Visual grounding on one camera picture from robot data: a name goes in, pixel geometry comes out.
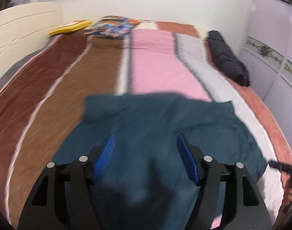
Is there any teal puffer jacket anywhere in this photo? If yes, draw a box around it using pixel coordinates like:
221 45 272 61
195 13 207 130
52 92 268 230

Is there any colourful patterned pillow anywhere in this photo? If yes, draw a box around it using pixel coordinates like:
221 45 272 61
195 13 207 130
85 16 143 40

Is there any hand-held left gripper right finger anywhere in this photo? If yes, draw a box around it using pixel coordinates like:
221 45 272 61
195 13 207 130
176 133 274 230

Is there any white headboard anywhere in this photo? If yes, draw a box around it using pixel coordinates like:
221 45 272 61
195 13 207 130
0 2 63 88

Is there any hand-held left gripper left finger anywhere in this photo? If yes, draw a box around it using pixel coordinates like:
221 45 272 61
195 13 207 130
17 134 116 230

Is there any striped bed blanket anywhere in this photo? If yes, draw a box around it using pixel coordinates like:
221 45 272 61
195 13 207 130
0 20 292 230

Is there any lilac wardrobe with floral trim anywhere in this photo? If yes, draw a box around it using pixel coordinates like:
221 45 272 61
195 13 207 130
237 0 292 149

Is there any yellow pillow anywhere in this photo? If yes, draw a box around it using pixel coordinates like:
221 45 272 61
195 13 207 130
48 20 93 37

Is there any black folded jacket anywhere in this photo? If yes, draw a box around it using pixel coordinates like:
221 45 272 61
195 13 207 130
207 30 251 87

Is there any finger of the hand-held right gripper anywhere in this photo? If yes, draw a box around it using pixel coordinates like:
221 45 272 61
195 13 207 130
267 160 292 173

